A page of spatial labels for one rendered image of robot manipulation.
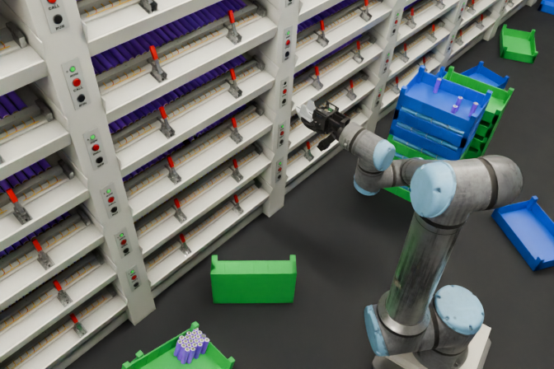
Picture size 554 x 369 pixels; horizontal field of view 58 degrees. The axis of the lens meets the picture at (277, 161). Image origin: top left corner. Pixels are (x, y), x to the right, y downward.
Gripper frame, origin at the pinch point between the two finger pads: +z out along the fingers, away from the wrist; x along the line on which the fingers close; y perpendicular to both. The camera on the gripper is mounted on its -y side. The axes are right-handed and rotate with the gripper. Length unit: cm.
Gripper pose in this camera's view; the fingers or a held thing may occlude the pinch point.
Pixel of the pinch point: (298, 110)
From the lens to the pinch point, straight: 173.9
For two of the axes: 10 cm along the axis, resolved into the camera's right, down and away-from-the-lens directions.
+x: -6.8, 4.9, -5.4
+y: 0.4, -7.1, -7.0
